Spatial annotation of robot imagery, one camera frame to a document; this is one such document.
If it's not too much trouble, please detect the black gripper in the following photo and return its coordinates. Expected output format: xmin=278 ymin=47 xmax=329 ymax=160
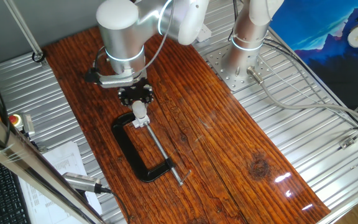
xmin=117 ymin=78 xmax=155 ymax=108

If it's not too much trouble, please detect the white LED light bulb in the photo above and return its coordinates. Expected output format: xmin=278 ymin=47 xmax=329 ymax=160
xmin=131 ymin=100 xmax=149 ymax=119

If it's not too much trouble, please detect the white lamp socket adapter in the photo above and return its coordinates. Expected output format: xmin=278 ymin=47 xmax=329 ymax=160
xmin=132 ymin=114 xmax=152 ymax=129

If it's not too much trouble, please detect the black C-clamp with steel screw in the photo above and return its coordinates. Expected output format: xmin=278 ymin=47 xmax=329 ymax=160
xmin=111 ymin=111 xmax=193 ymax=187

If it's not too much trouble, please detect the brown wooden board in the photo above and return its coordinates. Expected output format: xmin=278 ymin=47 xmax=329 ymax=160
xmin=42 ymin=24 xmax=331 ymax=224

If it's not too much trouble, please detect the white power strip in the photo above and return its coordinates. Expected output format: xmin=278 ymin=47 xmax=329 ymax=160
xmin=196 ymin=24 xmax=213 ymax=44

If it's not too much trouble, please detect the printed paper sheet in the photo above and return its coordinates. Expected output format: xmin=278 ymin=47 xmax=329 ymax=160
xmin=19 ymin=141 xmax=104 ymax=224

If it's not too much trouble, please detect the red emergency stop button box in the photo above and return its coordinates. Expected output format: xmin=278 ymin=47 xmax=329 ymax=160
xmin=8 ymin=111 xmax=36 ymax=138

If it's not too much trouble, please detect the thin aluminium pole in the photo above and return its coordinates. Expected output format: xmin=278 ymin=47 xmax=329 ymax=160
xmin=3 ymin=0 xmax=48 ymax=67

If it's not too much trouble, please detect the black keyboard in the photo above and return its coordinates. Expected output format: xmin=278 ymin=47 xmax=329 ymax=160
xmin=0 ymin=151 xmax=32 ymax=224

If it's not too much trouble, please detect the blue mountain picture mat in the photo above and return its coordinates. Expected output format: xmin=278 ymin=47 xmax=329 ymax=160
xmin=268 ymin=0 xmax=358 ymax=110

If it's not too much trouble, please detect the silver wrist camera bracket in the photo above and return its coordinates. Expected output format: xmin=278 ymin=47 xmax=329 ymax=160
xmin=97 ymin=70 xmax=148 ymax=90

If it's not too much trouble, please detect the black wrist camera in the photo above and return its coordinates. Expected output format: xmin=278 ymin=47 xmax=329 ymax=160
xmin=84 ymin=68 xmax=101 ymax=85

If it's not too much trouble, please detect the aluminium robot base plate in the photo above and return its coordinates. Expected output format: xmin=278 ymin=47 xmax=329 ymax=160
xmin=205 ymin=43 xmax=275 ymax=93

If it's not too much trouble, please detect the silver camera on stand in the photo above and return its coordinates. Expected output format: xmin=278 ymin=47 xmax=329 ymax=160
xmin=62 ymin=172 xmax=103 ymax=194

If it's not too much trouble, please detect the black camera cable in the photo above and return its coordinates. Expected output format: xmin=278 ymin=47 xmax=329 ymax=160
xmin=99 ymin=185 xmax=132 ymax=224

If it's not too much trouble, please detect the long aluminium frame bar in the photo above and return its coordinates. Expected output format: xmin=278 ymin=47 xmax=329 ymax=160
xmin=0 ymin=91 xmax=107 ymax=224

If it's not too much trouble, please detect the black cable loop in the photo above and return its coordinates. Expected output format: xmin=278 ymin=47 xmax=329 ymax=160
xmin=227 ymin=0 xmax=239 ymax=42

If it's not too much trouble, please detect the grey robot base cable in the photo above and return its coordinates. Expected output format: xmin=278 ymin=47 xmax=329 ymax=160
xmin=246 ymin=65 xmax=358 ymax=125

